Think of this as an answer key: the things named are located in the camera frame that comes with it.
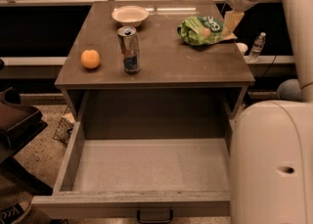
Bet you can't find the green rice chip bag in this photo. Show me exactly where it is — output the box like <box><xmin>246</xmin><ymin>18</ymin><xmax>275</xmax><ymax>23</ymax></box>
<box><xmin>177</xmin><ymin>16</ymin><xmax>237</xmax><ymax>46</ymax></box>

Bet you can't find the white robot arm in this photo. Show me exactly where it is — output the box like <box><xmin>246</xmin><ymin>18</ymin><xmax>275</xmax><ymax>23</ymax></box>
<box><xmin>226</xmin><ymin>0</ymin><xmax>313</xmax><ymax>224</ymax></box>

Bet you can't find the grey cabinet with top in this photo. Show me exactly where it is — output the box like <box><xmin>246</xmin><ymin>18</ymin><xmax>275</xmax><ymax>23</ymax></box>
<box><xmin>56</xmin><ymin>0</ymin><xmax>254</xmax><ymax>116</ymax></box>

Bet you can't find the open grey top drawer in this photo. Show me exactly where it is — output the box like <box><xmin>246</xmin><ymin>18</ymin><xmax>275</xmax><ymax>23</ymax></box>
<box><xmin>31</xmin><ymin>88</ymin><xmax>236</xmax><ymax>220</ymax></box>

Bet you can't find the small white paper cup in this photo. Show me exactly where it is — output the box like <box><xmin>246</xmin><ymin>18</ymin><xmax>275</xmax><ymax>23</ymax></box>
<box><xmin>237</xmin><ymin>42</ymin><xmax>247</xmax><ymax>55</ymax></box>

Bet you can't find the clear plastic water bottle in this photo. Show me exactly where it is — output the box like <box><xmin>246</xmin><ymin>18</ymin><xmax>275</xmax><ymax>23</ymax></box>
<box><xmin>248</xmin><ymin>32</ymin><xmax>266</xmax><ymax>63</ymax></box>

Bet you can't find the white paper bowl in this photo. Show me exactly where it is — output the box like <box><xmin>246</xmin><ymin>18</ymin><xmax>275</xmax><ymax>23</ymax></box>
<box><xmin>112</xmin><ymin>6</ymin><xmax>149</xmax><ymax>27</ymax></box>

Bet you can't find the silver blue energy drink can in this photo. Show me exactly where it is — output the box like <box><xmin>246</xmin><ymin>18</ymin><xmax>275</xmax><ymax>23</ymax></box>
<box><xmin>117</xmin><ymin>26</ymin><xmax>141</xmax><ymax>74</ymax></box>

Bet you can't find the orange fruit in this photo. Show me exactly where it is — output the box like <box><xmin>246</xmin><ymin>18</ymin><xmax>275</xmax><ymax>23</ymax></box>
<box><xmin>80</xmin><ymin>50</ymin><xmax>101</xmax><ymax>69</ymax></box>

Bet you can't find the dark brown chair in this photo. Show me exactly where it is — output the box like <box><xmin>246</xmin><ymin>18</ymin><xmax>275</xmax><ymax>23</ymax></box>
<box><xmin>0</xmin><ymin>87</ymin><xmax>53</xmax><ymax>196</ymax></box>

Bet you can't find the black white sneaker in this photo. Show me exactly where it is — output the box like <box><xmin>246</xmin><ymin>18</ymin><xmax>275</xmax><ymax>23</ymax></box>
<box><xmin>0</xmin><ymin>201</ymin><xmax>31</xmax><ymax>224</ymax></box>

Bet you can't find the black cable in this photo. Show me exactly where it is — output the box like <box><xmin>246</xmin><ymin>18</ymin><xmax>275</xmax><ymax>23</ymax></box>
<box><xmin>248</xmin><ymin>55</ymin><xmax>278</xmax><ymax>99</ymax></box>

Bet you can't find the wire mesh basket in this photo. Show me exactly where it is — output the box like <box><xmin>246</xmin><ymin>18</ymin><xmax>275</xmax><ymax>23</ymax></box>
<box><xmin>53</xmin><ymin>108</ymin><xmax>75</xmax><ymax>147</ymax></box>

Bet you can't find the black drawer handle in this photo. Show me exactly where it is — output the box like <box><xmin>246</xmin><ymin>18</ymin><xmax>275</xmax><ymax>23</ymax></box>
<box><xmin>136</xmin><ymin>209</ymin><xmax>174</xmax><ymax>224</ymax></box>

